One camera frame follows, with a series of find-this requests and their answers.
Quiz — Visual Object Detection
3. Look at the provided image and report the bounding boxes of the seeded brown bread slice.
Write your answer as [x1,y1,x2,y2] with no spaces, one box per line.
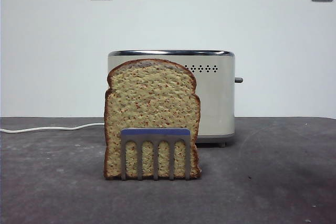
[103,58,202,181]

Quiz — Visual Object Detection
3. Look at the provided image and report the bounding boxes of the steel bread rack blue top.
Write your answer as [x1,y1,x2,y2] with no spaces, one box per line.
[120,128,191,182]

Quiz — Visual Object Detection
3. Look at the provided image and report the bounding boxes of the cream steel two-slot toaster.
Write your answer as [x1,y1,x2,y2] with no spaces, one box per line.
[107,49,236,148]

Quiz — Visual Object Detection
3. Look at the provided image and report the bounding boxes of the white power cable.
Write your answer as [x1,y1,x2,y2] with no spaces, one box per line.
[0,122,106,133]

